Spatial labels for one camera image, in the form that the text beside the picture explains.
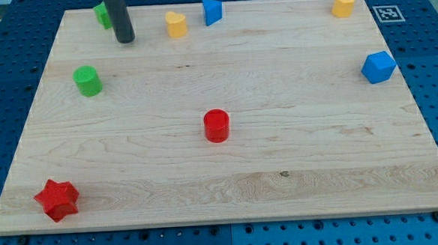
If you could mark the light wooden board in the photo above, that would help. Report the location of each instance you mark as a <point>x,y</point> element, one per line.
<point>310,137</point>

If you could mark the red star block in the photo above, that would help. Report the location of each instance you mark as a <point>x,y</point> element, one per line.
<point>58,199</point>

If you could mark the white fiducial marker tag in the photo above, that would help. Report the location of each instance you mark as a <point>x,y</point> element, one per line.
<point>388,13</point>

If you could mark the blue triangle block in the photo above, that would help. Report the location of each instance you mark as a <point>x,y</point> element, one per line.
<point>212,11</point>

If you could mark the green cylinder block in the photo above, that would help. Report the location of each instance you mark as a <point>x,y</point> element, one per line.
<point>87,81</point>

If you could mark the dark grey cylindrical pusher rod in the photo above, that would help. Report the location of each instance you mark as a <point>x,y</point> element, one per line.
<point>120,20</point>

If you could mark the yellow hexagon block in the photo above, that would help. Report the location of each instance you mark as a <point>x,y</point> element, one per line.
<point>343,8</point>

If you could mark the yellow heart block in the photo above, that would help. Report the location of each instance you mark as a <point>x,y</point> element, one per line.
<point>176,24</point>

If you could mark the red cylinder block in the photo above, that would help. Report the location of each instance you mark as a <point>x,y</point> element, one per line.
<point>216,125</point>

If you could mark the black bolt front left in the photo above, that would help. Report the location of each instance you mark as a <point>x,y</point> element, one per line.
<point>23,240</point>

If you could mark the green block behind rod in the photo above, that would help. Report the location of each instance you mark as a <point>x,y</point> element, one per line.
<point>102,16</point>

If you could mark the blue cube block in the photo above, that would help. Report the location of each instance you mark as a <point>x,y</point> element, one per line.
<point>378,67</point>

